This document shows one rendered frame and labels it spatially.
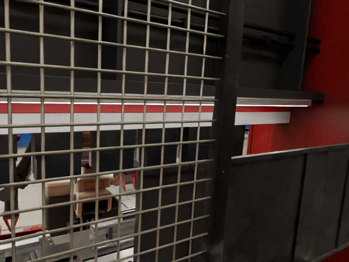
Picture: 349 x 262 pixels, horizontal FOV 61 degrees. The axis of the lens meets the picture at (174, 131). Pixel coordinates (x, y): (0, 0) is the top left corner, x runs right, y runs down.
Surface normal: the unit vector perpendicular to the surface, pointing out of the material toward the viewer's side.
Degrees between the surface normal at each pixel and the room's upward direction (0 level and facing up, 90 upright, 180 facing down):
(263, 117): 90
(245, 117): 90
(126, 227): 90
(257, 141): 90
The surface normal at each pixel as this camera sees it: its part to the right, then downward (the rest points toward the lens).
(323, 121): -0.83, 0.04
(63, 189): 0.47, 0.17
